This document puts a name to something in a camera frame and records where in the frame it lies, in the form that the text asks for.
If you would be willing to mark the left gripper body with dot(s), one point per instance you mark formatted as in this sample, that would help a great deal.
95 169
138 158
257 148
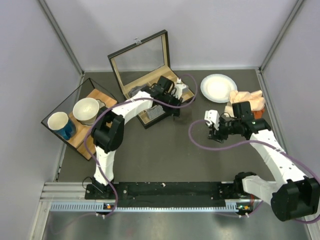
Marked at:
170 99

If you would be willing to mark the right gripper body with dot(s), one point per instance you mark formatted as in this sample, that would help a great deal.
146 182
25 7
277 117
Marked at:
222 133

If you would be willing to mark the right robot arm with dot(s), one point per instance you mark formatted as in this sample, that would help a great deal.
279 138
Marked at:
293 194

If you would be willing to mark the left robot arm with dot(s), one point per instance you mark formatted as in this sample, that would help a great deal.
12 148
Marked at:
108 132

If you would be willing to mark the grey striped rolled underwear front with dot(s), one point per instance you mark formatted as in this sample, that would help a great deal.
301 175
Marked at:
155 112

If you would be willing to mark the grey striped rolled underwear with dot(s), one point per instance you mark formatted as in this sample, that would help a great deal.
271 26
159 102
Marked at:
135 90
155 112

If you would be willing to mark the grey striped rolled underwear back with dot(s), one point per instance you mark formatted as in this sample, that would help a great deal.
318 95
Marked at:
135 90

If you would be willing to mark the black compartment storage box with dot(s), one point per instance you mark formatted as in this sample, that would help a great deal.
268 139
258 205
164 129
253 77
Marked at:
144 62

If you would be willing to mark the white paper plate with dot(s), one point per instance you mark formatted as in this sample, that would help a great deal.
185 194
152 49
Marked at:
217 88

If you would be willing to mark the peach cloth pile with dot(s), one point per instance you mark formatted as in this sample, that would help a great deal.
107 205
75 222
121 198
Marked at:
256 100

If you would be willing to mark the scalloped grey dish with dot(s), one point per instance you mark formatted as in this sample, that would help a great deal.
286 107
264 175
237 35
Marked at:
98 105

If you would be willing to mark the cream ceramic bowl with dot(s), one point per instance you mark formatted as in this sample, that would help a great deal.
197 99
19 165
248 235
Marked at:
86 110

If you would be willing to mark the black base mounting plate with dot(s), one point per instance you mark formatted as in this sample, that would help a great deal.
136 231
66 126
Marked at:
176 194

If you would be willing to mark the blue white mug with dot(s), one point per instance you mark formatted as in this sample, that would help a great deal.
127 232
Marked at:
60 123

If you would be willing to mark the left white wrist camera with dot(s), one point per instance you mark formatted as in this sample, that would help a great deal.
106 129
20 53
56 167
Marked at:
180 88

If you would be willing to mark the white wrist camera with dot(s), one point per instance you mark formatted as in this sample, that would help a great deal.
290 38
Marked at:
180 88
211 118

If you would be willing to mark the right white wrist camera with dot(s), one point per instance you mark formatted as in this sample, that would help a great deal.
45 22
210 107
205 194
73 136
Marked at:
211 118

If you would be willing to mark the grey slotted cable duct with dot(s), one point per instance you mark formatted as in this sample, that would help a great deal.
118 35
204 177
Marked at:
102 207

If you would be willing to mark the black frame wooden shelf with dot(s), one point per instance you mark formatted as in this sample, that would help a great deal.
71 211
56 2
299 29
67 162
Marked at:
82 107

